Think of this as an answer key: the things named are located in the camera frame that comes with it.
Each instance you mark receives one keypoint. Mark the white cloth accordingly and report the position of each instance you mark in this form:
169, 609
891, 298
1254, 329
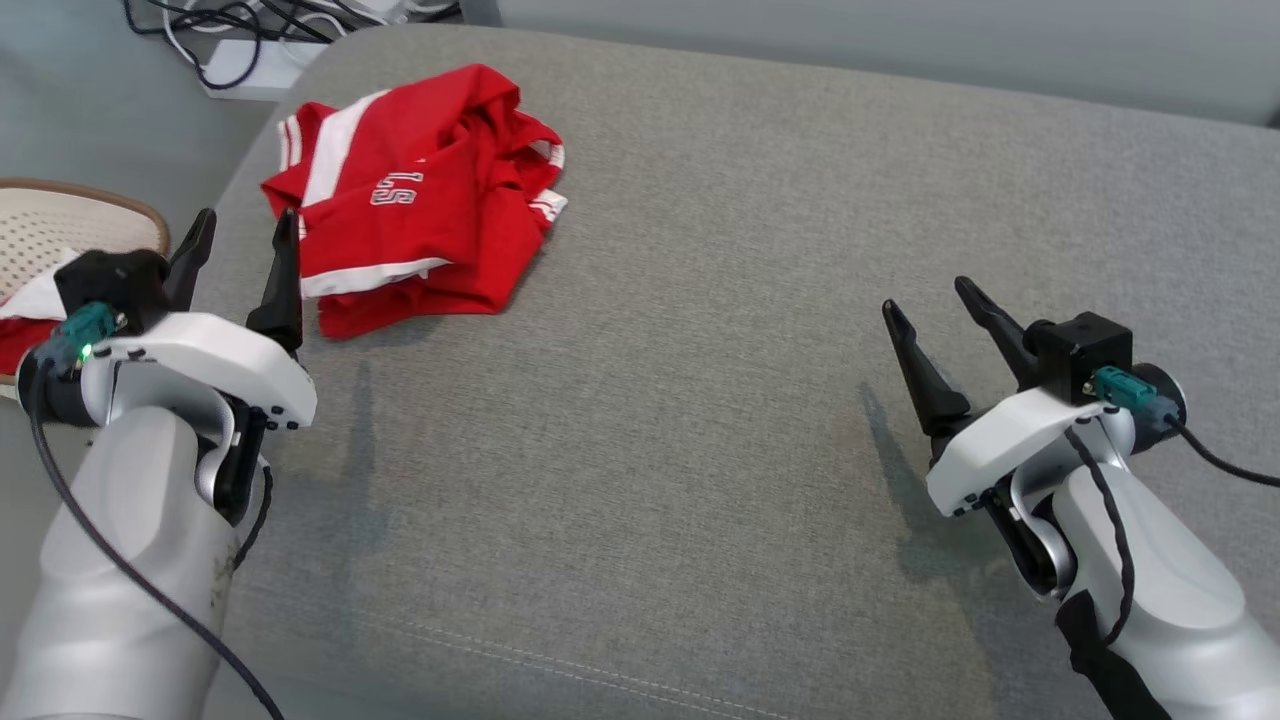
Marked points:
35, 300

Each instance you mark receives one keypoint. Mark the grey fabric sofa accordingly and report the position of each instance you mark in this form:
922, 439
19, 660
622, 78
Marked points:
700, 400

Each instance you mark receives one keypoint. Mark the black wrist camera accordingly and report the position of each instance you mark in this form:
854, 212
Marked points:
1085, 350
110, 280

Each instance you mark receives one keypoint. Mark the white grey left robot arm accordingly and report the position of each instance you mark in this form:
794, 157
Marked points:
130, 520

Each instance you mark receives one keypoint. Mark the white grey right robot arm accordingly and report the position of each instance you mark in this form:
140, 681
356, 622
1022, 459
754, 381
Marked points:
1170, 560

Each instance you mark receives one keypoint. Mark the red Bulls shorts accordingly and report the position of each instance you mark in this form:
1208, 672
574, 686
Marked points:
400, 240

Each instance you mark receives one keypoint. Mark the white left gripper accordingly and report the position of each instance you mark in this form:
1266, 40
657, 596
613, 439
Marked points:
200, 350

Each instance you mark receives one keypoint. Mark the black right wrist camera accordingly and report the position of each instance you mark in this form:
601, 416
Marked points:
1085, 350

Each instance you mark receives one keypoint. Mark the cream perforated laundry basket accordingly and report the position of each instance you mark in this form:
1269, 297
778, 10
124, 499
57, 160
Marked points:
60, 225

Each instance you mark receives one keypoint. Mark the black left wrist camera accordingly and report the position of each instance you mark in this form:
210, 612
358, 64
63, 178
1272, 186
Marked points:
110, 280

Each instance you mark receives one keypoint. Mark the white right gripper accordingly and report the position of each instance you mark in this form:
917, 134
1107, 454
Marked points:
1000, 440

